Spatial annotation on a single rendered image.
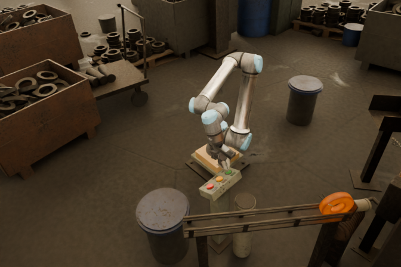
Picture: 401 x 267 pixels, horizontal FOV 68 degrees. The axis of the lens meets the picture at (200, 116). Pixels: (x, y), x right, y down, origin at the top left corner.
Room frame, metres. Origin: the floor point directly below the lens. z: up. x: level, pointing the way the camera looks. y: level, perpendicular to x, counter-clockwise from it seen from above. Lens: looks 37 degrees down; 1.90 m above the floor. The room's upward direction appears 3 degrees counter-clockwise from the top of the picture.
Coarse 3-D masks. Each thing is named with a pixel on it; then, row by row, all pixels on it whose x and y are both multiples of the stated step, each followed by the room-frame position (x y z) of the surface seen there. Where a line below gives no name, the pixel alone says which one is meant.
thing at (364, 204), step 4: (356, 200) 0.87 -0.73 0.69; (360, 200) 0.87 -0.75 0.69; (364, 200) 0.86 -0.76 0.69; (368, 200) 0.86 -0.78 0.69; (360, 204) 0.84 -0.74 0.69; (364, 204) 0.84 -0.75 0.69; (368, 204) 0.84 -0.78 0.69; (360, 208) 0.83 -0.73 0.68; (364, 208) 0.83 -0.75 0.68; (368, 208) 0.83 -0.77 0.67
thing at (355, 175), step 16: (384, 96) 1.71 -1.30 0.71; (400, 96) 1.68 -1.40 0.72; (384, 112) 1.68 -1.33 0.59; (400, 112) 1.65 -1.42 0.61; (384, 128) 1.46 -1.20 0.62; (400, 128) 1.44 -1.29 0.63; (384, 144) 1.52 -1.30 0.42; (368, 160) 1.56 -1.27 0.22; (352, 176) 1.59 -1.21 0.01; (368, 176) 1.52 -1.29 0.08
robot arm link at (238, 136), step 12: (240, 60) 1.86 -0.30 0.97; (252, 60) 1.83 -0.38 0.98; (252, 72) 1.81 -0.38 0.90; (240, 84) 1.84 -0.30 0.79; (252, 84) 1.79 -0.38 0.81; (240, 96) 1.79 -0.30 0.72; (252, 96) 1.78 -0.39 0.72; (240, 108) 1.76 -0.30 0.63; (240, 120) 1.73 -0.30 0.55; (228, 132) 1.74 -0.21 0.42; (240, 132) 1.68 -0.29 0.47; (228, 144) 1.69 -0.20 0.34; (240, 144) 1.65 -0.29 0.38
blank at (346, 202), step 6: (342, 192) 0.85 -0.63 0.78; (324, 198) 0.85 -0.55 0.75; (330, 198) 0.83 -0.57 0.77; (336, 198) 0.82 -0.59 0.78; (342, 198) 0.82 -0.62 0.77; (348, 198) 0.83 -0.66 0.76; (324, 204) 0.82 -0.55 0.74; (330, 204) 0.82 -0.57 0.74; (342, 204) 0.84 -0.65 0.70; (348, 204) 0.83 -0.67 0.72; (324, 210) 0.82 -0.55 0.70; (330, 210) 0.82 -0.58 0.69; (336, 210) 0.83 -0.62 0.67; (342, 210) 0.83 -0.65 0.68; (348, 210) 0.83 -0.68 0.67
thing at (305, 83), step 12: (288, 84) 2.42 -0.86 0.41; (300, 84) 2.38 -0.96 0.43; (312, 84) 2.37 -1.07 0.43; (300, 96) 2.30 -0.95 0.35; (312, 96) 2.28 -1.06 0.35; (288, 108) 2.40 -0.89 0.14; (300, 108) 2.29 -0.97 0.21; (312, 108) 2.30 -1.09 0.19; (288, 120) 2.36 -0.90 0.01; (300, 120) 2.28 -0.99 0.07
